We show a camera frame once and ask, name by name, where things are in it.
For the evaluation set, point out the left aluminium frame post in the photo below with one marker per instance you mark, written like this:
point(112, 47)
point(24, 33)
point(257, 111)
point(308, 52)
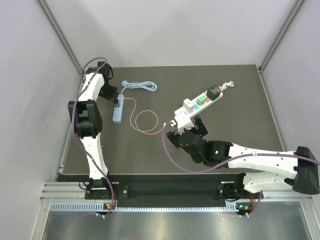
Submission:
point(43, 5)

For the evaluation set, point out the dark green plug adapter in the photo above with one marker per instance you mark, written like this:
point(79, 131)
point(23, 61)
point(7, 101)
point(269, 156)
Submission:
point(213, 92)

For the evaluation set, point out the light green plug adapter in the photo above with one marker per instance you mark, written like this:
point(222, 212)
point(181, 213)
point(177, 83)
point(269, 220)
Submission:
point(201, 99)

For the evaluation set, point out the right aluminium frame post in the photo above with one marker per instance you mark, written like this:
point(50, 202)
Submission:
point(293, 13)

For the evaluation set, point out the aluminium frame post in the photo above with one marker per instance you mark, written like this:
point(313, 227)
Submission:
point(293, 13)
point(43, 5)

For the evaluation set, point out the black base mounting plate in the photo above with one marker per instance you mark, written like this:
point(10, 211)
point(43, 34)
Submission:
point(216, 186)

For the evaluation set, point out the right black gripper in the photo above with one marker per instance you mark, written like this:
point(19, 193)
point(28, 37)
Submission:
point(201, 130)

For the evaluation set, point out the white multicolour power strip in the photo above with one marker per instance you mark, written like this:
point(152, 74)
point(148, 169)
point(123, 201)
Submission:
point(193, 107)

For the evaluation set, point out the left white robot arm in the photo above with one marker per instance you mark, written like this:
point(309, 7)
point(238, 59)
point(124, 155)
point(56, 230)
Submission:
point(87, 124)

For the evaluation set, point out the white charger block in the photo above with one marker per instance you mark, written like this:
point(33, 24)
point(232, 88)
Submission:
point(188, 104)

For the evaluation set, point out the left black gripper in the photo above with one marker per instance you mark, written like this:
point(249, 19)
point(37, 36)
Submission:
point(113, 95)

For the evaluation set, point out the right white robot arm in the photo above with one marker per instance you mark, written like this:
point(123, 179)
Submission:
point(272, 170)

